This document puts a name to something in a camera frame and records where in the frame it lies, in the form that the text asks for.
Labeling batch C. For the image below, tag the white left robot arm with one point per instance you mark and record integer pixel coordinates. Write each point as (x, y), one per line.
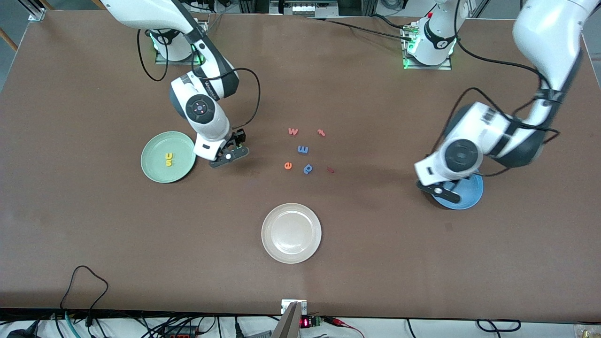
(549, 33)

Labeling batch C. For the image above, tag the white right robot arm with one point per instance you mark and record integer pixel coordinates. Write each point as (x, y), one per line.
(201, 109)

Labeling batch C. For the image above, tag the white plate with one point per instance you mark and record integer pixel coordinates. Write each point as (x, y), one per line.
(291, 233)

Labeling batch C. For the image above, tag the black device with white lights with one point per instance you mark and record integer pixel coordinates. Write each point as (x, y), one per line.
(303, 8)

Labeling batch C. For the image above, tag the blue plate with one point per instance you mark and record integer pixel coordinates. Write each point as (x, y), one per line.
(472, 195)

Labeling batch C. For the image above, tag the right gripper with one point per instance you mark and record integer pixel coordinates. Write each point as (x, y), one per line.
(236, 139)

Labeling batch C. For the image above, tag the grey metal camera bracket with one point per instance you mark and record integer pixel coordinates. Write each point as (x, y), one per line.
(292, 319)

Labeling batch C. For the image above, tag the green plate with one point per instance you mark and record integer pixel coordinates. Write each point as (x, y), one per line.
(162, 169)

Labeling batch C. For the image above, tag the blue letter p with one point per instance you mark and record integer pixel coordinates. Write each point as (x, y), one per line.
(308, 168)

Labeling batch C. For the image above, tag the circuit board with red display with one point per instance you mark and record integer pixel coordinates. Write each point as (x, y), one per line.
(311, 322)

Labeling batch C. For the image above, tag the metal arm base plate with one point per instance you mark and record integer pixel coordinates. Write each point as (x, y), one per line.
(178, 62)
(427, 67)

